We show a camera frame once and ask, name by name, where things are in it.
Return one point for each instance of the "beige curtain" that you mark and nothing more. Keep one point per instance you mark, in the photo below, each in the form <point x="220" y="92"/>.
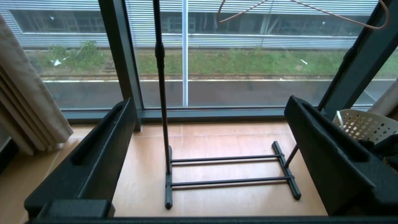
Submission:
<point x="387" y="99"/>
<point x="28" y="102"/>

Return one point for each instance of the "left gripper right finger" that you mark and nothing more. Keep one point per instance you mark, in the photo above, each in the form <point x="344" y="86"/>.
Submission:
<point x="335" y="168"/>

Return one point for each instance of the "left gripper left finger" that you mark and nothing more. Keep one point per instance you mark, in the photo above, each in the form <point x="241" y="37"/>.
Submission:
<point x="93" y="168"/>

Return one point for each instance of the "pink clothes hanger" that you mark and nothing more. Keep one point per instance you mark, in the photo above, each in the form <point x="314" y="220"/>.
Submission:
<point x="342" y="17"/>

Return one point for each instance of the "black clothes rack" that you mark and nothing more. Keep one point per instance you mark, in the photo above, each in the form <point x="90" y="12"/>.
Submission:
<point x="160" y="62"/>

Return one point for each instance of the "window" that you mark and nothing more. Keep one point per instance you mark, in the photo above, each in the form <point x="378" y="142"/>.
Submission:
<point x="248" y="62"/>

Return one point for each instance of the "white laundry basket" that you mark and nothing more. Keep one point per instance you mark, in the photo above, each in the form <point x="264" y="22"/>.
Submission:
<point x="367" y="112"/>

